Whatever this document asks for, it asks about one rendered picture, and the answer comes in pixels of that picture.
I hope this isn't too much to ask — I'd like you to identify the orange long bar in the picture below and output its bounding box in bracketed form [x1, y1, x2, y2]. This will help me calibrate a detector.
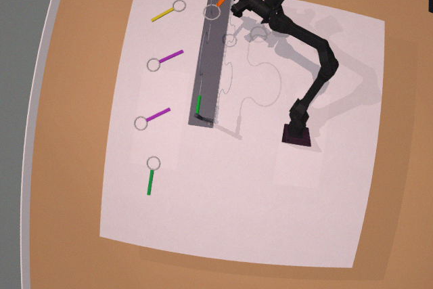
[203, 0, 225, 21]

